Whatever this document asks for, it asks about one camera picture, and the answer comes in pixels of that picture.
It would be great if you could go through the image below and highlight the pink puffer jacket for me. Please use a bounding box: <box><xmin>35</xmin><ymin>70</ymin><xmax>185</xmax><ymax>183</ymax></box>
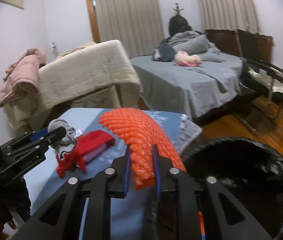
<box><xmin>0</xmin><ymin>48</ymin><xmax>47</xmax><ymax>107</ymax></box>

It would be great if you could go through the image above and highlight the coat rack with black bag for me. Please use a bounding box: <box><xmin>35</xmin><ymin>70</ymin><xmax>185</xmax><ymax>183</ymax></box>
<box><xmin>169</xmin><ymin>3</ymin><xmax>192</xmax><ymax>37</ymax></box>

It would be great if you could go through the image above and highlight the silver chair cushion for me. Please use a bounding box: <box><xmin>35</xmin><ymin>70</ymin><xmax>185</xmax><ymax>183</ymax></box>
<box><xmin>248</xmin><ymin>67</ymin><xmax>283</xmax><ymax>99</ymax></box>

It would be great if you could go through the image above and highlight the grey white sock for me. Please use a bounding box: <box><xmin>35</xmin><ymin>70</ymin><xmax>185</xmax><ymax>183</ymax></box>
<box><xmin>48</xmin><ymin>119</ymin><xmax>78</xmax><ymax>160</ymax></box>

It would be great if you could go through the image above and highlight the blue tree-print table cloth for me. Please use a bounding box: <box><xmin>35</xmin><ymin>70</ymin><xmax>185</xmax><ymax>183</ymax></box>
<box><xmin>24</xmin><ymin>108</ymin><xmax>203</xmax><ymax>239</ymax></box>

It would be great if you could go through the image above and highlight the black metal frame chair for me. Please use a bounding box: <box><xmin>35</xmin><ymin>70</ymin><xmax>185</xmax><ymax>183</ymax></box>
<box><xmin>235</xmin><ymin>29</ymin><xmax>283</xmax><ymax>133</ymax></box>

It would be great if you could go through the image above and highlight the beige curtain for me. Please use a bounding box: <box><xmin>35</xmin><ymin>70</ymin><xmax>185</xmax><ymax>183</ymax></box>
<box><xmin>95</xmin><ymin>0</ymin><xmax>164</xmax><ymax>57</ymax></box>
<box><xmin>198</xmin><ymin>0</ymin><xmax>260</xmax><ymax>34</ymax></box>

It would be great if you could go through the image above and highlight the orange foam net sleeve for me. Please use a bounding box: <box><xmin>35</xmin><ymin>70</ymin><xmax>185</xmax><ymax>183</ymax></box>
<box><xmin>99</xmin><ymin>108</ymin><xmax>186</xmax><ymax>190</ymax></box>

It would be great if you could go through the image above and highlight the beige blanket covered furniture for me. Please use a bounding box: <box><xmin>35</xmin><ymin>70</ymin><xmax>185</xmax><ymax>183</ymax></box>
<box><xmin>2</xmin><ymin>40</ymin><xmax>142</xmax><ymax>129</ymax></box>

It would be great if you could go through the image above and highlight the black lined trash bin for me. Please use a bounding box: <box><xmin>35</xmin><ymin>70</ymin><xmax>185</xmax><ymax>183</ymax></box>
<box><xmin>156</xmin><ymin>138</ymin><xmax>283</xmax><ymax>239</ymax></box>

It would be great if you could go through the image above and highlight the dark clothes pile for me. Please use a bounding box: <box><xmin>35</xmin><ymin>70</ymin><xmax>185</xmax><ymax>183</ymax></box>
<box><xmin>152</xmin><ymin>40</ymin><xmax>176</xmax><ymax>62</ymax></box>

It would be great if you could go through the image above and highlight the dark wooden headboard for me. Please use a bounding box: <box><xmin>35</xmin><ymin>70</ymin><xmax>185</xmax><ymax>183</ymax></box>
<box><xmin>205</xmin><ymin>29</ymin><xmax>273</xmax><ymax>63</ymax></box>

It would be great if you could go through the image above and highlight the bed with grey sheet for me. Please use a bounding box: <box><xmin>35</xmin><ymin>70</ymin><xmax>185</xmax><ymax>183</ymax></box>
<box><xmin>130</xmin><ymin>53</ymin><xmax>242</xmax><ymax>119</ymax></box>

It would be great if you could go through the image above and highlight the pink plush toy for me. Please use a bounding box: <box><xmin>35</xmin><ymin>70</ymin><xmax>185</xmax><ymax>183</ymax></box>
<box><xmin>174</xmin><ymin>51</ymin><xmax>202</xmax><ymax>67</ymax></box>

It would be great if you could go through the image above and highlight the red cloth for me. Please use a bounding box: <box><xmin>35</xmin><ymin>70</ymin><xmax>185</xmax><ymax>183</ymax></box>
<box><xmin>56</xmin><ymin>130</ymin><xmax>115</xmax><ymax>178</ymax></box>

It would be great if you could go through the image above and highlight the right beige curtain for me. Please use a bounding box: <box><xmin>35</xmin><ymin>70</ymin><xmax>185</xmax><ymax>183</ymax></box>
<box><xmin>198</xmin><ymin>0</ymin><xmax>260</xmax><ymax>34</ymax></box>

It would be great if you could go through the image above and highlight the grey rolled duvet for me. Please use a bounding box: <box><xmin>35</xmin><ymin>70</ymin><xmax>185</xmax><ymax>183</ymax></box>
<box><xmin>168</xmin><ymin>30</ymin><xmax>224</xmax><ymax>63</ymax></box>

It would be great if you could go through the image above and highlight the left beige curtain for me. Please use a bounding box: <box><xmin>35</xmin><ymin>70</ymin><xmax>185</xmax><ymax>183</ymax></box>
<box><xmin>95</xmin><ymin>0</ymin><xmax>164</xmax><ymax>57</ymax></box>

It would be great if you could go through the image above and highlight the pink foam net sleeve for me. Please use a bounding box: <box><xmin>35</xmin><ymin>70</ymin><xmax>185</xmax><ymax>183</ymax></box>
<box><xmin>83</xmin><ymin>144</ymin><xmax>107</xmax><ymax>163</ymax></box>

